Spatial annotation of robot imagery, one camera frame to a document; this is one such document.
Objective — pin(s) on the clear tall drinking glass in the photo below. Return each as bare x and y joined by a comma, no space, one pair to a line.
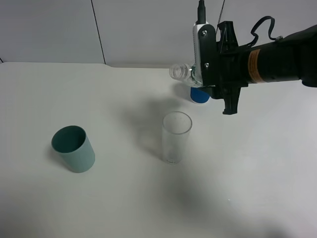
176,127

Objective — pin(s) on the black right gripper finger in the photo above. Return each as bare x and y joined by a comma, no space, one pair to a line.
228,44
231,98

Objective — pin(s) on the teal green plastic cup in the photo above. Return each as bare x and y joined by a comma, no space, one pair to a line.
71,143

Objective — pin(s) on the clear green labelled water bottle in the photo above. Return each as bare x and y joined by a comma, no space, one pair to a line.
187,74

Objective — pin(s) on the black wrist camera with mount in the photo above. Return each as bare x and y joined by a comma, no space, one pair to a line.
206,56

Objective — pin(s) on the blue sleeved white paper cup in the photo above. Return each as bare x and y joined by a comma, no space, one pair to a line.
198,96

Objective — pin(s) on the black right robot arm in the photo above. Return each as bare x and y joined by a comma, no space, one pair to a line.
265,59

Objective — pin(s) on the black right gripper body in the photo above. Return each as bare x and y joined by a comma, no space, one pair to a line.
231,82

